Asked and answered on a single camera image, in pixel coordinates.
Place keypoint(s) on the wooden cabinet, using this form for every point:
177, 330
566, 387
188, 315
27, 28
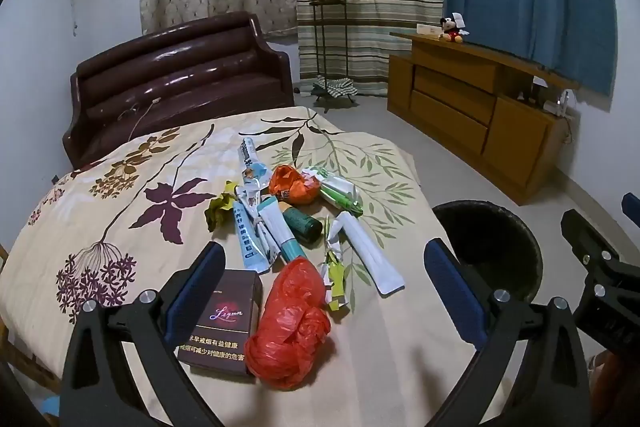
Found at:
515, 142

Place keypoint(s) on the green white wrapper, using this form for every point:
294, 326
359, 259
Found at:
340, 192

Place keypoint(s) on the olive green wrapper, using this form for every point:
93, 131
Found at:
217, 212

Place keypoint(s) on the black trash bin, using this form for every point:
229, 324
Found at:
500, 252

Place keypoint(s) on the white router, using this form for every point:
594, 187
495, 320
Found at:
552, 106

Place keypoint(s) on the black metal plant stand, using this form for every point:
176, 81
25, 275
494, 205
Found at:
327, 2

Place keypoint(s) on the white flat box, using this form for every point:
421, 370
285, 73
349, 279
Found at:
427, 30

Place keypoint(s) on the blue white tube packet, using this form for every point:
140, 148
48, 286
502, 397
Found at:
247, 242

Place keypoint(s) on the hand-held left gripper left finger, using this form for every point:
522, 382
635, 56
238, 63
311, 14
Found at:
195, 284

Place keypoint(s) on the teal white tube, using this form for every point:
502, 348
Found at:
280, 227

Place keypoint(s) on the mouse plush toy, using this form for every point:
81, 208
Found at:
452, 32

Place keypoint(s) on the long white sachet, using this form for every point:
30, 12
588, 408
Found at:
367, 257

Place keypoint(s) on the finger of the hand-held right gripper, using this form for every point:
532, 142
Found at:
632, 207
587, 239

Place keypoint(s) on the dark brown leather sofa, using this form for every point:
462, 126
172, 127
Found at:
190, 72

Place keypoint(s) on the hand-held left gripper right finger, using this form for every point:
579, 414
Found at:
452, 292

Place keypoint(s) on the dark green bottle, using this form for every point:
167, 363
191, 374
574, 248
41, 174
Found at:
302, 224

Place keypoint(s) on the dark cigarette box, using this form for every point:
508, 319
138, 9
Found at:
220, 322

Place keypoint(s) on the striped curtain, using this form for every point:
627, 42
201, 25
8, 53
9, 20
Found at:
380, 7

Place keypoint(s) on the red plastic bag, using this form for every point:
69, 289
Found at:
290, 332

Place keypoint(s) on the yellow green wrapper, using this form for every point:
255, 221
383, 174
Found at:
337, 282

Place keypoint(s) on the green checked cloth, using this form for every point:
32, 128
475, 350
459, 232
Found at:
335, 87

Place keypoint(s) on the orange plastic bag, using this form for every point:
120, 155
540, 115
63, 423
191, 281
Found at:
290, 184

